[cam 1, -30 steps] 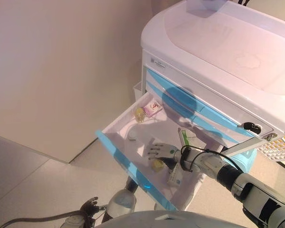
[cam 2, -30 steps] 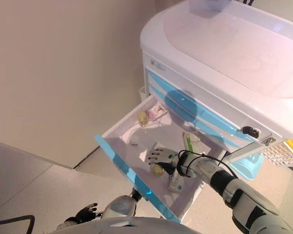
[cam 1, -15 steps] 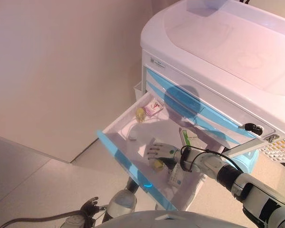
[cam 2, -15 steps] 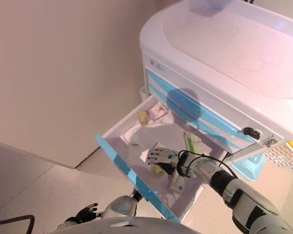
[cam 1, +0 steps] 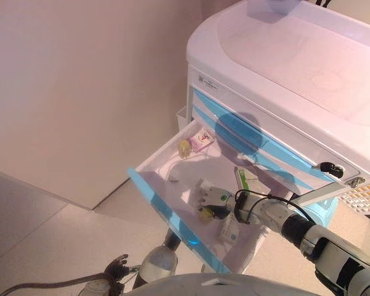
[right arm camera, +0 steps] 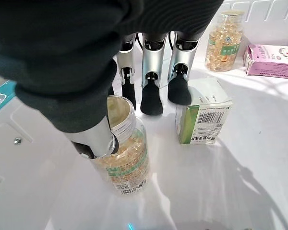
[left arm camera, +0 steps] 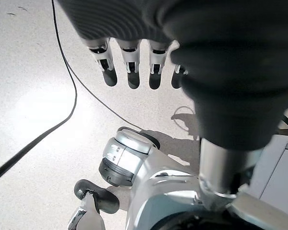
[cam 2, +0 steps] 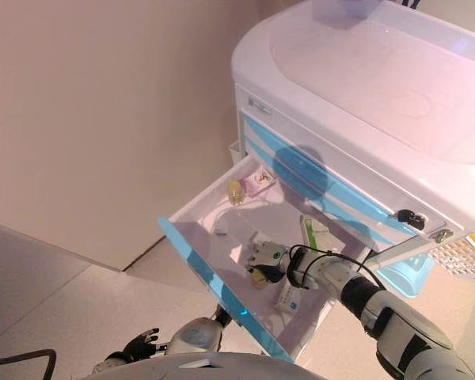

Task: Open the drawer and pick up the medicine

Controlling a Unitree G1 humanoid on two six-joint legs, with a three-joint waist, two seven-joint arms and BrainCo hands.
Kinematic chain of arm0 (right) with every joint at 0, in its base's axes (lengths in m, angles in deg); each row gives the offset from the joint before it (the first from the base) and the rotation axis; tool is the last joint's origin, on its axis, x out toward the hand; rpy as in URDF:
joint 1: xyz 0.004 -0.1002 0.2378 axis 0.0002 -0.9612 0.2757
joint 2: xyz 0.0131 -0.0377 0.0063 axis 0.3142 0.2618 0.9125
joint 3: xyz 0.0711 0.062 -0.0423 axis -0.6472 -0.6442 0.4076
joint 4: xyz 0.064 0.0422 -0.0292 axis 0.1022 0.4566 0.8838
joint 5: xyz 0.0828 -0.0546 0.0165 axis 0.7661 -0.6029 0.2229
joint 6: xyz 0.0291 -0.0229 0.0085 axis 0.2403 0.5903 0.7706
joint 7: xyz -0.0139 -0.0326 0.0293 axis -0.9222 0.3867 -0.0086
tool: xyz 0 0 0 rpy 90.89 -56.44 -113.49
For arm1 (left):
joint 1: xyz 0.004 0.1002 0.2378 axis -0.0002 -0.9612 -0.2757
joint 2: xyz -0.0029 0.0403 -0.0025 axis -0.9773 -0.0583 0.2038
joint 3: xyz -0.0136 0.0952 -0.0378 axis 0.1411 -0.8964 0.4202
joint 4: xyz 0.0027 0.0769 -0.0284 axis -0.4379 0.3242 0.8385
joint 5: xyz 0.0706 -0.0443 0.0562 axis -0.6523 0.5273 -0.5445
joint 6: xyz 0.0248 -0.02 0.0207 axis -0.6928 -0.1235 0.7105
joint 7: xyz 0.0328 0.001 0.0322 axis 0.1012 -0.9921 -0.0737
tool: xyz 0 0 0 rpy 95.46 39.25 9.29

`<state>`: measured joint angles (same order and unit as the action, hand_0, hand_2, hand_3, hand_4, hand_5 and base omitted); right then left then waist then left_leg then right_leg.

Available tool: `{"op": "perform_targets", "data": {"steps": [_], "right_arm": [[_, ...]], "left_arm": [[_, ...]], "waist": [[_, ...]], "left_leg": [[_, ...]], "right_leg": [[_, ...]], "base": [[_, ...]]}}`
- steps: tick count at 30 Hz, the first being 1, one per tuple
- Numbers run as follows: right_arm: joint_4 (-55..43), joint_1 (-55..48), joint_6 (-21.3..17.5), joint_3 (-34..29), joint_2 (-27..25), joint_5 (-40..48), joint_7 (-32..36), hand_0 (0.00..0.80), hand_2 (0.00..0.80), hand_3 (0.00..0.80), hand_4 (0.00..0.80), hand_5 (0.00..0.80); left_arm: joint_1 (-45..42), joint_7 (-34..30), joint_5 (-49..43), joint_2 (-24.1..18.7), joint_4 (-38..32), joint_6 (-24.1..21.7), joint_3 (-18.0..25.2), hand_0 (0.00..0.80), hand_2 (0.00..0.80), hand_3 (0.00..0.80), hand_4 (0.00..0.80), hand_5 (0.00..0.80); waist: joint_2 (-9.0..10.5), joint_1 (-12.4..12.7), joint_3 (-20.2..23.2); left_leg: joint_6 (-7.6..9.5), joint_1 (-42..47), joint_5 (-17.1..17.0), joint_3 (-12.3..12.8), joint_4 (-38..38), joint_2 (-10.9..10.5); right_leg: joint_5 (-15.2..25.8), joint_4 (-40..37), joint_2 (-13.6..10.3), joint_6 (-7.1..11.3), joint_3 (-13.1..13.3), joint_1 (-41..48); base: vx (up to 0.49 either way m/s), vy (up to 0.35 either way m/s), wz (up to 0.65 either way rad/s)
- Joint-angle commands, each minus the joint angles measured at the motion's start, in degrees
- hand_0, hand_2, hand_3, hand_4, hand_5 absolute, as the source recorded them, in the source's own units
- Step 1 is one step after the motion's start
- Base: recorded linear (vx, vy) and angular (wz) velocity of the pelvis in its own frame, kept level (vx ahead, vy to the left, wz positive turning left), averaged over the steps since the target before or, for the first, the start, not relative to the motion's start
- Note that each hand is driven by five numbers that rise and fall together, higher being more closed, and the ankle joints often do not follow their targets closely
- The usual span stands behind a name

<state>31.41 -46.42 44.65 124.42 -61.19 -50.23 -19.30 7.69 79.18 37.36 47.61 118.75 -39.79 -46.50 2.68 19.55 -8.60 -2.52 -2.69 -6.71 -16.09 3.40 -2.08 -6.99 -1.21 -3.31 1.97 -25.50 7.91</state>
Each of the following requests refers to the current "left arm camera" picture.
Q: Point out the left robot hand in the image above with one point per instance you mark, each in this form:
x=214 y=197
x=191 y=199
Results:
x=218 y=72

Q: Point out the large blue front cart drawer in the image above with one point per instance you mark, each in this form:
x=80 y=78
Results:
x=278 y=172

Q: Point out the right silver robot leg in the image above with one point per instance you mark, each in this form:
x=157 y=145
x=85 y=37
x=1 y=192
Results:
x=91 y=215

